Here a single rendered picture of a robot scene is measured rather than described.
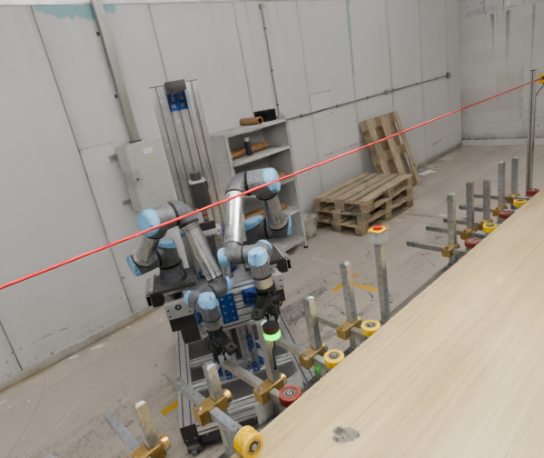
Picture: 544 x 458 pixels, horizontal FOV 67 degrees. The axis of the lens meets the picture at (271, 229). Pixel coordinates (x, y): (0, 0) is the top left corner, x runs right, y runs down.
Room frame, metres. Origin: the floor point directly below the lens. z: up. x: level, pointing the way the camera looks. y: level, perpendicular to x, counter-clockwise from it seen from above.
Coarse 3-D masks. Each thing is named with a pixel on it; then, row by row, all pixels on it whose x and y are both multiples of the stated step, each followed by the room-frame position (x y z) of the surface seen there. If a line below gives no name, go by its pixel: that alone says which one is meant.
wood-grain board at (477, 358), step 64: (512, 256) 1.88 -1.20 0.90; (448, 320) 1.46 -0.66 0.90; (512, 320) 1.38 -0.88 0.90; (320, 384) 1.22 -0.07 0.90; (384, 384) 1.16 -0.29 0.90; (448, 384) 1.11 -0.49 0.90; (512, 384) 1.05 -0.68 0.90; (320, 448) 0.95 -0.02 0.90; (384, 448) 0.91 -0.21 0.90; (448, 448) 0.87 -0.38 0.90; (512, 448) 0.83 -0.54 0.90
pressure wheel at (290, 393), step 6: (282, 390) 1.22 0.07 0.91; (288, 390) 1.22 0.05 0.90; (294, 390) 1.21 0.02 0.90; (300, 390) 1.20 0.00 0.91; (282, 396) 1.19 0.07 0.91; (288, 396) 1.18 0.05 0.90; (294, 396) 1.17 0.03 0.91; (300, 396) 1.18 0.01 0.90; (282, 402) 1.17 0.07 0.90; (288, 402) 1.16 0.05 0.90
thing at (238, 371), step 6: (228, 360) 1.52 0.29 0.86; (228, 366) 1.48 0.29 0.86; (234, 366) 1.46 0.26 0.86; (240, 366) 1.46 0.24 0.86; (234, 372) 1.44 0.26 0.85; (240, 372) 1.42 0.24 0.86; (246, 372) 1.42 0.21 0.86; (240, 378) 1.42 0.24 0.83; (246, 378) 1.38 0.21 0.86; (252, 378) 1.37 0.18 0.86; (258, 378) 1.36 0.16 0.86; (252, 384) 1.35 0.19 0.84; (258, 384) 1.33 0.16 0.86; (276, 390) 1.28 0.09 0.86; (270, 396) 1.27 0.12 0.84; (276, 396) 1.24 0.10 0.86; (276, 402) 1.25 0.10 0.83
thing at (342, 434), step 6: (336, 426) 1.02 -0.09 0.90; (342, 426) 1.01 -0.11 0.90; (336, 432) 0.99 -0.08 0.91; (342, 432) 0.98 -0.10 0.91; (348, 432) 0.97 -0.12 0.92; (354, 432) 0.97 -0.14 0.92; (336, 438) 0.96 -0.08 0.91; (342, 438) 0.96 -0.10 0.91; (348, 438) 0.96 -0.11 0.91; (354, 438) 0.96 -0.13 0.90
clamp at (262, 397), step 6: (282, 378) 1.33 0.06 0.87; (264, 384) 1.31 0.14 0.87; (270, 384) 1.30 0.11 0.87; (276, 384) 1.30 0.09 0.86; (282, 384) 1.32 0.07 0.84; (264, 390) 1.28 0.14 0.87; (270, 390) 1.28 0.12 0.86; (258, 396) 1.27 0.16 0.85; (264, 396) 1.26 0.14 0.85; (264, 402) 1.26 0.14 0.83
